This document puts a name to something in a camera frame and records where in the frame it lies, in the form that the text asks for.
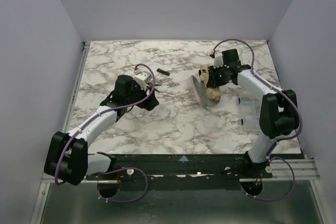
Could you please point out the clear plastic screw box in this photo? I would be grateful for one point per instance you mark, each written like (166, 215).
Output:
(249, 111)

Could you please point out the pink umbrella case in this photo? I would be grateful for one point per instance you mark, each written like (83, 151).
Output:
(199, 90)

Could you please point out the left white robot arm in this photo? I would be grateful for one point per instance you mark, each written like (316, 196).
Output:
(68, 160)

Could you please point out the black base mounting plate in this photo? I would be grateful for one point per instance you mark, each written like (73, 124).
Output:
(192, 171)

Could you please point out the beige umbrella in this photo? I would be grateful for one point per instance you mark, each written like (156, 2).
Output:
(213, 93)

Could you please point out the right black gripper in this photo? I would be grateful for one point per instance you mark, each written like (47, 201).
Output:
(213, 74)

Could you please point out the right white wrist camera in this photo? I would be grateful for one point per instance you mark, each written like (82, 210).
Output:
(219, 60)

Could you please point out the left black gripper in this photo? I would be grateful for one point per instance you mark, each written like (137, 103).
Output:
(150, 98)

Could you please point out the yellow handled pliers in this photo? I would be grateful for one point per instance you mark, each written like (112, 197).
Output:
(155, 87)

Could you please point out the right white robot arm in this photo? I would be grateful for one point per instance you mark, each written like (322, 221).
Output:
(279, 114)

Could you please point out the aluminium frame rail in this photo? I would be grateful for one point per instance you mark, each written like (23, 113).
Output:
(72, 173)

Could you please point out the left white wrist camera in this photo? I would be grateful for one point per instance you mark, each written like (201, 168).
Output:
(143, 78)

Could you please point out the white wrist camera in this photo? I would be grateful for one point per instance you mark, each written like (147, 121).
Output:
(143, 78)
(219, 60)

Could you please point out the black bit holder strip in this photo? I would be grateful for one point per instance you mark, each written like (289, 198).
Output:
(164, 72)

